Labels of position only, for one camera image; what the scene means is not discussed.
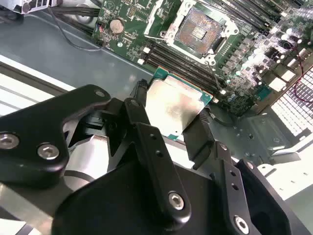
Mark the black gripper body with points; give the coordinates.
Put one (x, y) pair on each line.
(110, 208)

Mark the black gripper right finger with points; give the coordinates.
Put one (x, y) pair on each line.
(199, 142)

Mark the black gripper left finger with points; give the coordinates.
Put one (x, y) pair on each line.
(29, 127)

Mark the silver CPU chip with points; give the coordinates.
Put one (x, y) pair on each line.
(173, 107)

